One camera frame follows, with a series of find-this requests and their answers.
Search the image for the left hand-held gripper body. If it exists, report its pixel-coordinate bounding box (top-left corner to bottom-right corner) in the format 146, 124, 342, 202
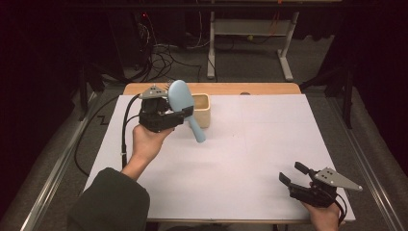
138, 84, 187, 134

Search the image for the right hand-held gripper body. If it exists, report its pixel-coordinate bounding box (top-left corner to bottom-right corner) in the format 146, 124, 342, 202
288, 167, 364, 209

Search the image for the aluminium floor rail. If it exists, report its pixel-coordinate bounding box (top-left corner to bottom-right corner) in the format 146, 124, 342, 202
326, 95, 408, 231
18, 90, 100, 231

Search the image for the thin black floor cable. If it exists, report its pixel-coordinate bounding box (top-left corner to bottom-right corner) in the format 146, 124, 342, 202
74, 95, 120, 177

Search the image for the person's right hand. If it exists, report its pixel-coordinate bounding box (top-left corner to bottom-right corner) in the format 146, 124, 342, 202
301, 201, 342, 231

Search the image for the light blue hairbrush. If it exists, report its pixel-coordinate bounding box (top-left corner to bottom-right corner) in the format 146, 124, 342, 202
164, 79, 207, 144

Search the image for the beige square cup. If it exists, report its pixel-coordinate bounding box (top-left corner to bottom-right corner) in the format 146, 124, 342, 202
191, 92, 212, 129

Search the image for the black metal stand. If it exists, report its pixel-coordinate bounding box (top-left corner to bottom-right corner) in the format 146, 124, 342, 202
78, 61, 107, 121
299, 64, 358, 130

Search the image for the orange hanging cable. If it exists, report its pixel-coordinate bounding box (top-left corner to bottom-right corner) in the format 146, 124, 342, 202
268, 0, 283, 37

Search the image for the tangle of floor cables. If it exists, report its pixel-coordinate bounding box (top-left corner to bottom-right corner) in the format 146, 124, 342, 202
134, 13, 213, 83

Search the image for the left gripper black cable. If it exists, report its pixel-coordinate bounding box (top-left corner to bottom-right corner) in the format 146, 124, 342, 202
120, 93, 142, 169

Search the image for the person's left hand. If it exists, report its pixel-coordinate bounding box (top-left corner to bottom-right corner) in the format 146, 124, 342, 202
131, 124, 176, 164

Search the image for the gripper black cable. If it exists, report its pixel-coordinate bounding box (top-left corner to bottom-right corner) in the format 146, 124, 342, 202
333, 192, 348, 225
120, 93, 142, 169

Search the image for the white metal desk frame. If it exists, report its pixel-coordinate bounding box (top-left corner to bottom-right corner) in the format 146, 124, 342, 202
206, 11, 301, 82

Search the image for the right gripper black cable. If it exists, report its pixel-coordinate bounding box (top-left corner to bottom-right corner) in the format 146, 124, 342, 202
333, 192, 348, 225

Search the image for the white table sheet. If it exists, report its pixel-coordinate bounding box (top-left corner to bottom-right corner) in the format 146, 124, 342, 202
84, 93, 356, 222

